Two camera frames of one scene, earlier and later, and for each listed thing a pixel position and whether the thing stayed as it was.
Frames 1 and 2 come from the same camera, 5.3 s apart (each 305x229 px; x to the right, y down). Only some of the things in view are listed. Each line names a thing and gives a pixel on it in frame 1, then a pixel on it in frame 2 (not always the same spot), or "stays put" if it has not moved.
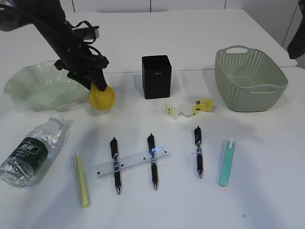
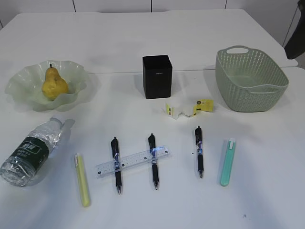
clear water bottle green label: (17, 169) stays put
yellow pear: (101, 100) to (53, 84)
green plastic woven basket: (249, 81) stays put
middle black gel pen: (150, 139) stays put
